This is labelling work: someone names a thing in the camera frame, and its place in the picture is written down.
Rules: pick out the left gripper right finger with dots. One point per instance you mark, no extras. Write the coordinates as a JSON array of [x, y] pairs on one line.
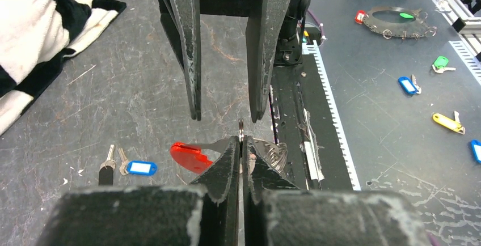
[[276, 212]]

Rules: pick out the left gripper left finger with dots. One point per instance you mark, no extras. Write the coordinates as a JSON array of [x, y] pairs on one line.
[[203, 212]]

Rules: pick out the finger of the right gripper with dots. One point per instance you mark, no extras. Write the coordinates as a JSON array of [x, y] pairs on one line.
[[181, 22], [262, 32]]

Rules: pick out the black head key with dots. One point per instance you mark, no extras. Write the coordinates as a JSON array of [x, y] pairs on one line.
[[107, 168]]

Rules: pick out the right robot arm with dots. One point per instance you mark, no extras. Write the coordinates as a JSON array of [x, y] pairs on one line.
[[288, 50]]

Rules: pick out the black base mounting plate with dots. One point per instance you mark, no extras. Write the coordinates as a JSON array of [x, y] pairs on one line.
[[303, 120]]

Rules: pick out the small red key tag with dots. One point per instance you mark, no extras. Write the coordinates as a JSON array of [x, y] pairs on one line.
[[359, 18]]

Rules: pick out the green tag on holder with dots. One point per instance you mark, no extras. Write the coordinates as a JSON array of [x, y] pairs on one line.
[[406, 15]]

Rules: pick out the black white checkered blanket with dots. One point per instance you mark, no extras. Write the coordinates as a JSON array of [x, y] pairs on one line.
[[37, 37]]

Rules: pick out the green key tag with key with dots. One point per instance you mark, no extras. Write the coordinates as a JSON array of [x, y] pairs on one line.
[[440, 65]]

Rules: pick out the yellow key tag with key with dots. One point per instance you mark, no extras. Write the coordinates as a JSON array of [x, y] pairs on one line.
[[454, 124]]

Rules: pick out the slotted cable duct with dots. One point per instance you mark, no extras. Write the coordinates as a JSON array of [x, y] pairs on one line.
[[315, 51]]

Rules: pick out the aluminium frame rail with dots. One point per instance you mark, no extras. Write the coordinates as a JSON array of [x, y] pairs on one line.
[[466, 25]]

